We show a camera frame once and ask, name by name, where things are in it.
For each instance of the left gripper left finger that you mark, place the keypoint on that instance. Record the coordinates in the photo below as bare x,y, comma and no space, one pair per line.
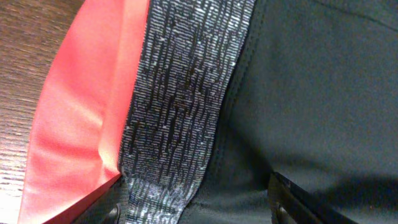
112,207

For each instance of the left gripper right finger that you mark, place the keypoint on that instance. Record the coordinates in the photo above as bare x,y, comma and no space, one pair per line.
289,203

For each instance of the black leggings with red waistband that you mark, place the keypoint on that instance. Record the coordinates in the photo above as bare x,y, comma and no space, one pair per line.
196,103

